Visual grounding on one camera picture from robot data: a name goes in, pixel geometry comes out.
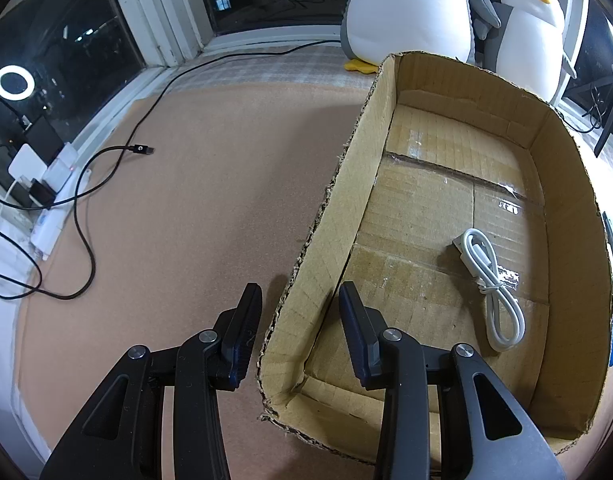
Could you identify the large penguin plush toy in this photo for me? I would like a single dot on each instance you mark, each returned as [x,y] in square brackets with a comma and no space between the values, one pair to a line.
[406,10]

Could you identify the cardboard box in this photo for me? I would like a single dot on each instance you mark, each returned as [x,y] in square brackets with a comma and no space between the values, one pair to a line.
[436,200]

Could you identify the small penguin plush toy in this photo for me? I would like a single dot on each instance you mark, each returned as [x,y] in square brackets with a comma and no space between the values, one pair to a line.
[529,45]

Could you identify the black stand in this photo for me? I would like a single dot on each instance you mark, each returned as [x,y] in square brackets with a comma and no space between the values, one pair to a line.
[609,110]

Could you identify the white power strip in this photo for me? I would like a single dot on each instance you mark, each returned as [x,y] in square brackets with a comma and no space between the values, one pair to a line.
[54,220]

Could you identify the small black plug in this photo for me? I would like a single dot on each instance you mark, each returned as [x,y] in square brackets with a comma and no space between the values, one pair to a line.
[36,194]

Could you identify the white charger block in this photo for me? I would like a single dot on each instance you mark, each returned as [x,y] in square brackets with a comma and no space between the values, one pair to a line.
[29,162]

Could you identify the black power adapter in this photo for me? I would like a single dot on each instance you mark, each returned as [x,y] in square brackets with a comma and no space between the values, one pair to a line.
[41,137]

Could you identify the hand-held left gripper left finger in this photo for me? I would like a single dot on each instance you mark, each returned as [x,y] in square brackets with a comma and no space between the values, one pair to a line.
[244,350]

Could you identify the plaid cloth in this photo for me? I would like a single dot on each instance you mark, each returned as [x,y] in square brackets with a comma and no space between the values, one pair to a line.
[286,67]

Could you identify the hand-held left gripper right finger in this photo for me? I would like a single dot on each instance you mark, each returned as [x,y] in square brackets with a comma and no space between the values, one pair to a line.
[359,340]

